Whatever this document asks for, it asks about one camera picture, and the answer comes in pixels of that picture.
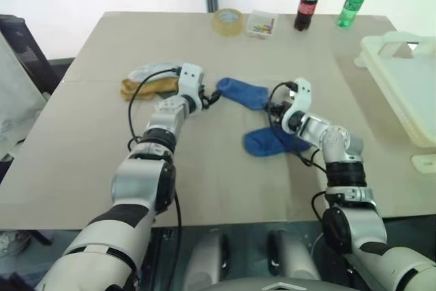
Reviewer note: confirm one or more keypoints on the cola bottle with red cap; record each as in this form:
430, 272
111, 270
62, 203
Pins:
304, 8

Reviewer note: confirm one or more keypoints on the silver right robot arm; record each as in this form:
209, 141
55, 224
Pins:
357, 223

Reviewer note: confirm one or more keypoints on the green bottle with yellow cap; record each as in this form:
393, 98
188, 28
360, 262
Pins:
351, 6

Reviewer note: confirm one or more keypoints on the blue sock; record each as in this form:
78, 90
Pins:
262, 142
242, 91

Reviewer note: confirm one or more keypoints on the mustard yellow sock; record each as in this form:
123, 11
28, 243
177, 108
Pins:
150, 88

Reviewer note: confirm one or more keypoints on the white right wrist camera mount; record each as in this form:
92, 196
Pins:
301, 96

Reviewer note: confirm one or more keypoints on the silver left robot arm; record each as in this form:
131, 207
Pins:
136, 175

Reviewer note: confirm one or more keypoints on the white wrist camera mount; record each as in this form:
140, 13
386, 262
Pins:
189, 78
301, 96

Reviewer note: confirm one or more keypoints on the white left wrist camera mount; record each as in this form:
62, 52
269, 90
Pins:
189, 78

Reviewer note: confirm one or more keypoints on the grey white sock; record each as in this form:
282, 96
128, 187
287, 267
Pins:
150, 69

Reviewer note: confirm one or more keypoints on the clear box with coloured bits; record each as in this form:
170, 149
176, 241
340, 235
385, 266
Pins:
262, 25

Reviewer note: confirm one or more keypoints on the white plastic basket piece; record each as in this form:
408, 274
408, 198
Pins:
424, 163

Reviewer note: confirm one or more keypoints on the clear packing tape roll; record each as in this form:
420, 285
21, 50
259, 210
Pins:
229, 23

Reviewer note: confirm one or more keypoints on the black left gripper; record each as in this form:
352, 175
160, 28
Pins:
203, 97

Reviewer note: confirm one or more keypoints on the dark robot torso edge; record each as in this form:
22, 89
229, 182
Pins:
272, 286

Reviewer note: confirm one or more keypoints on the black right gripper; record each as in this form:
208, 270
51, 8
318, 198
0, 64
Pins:
282, 108

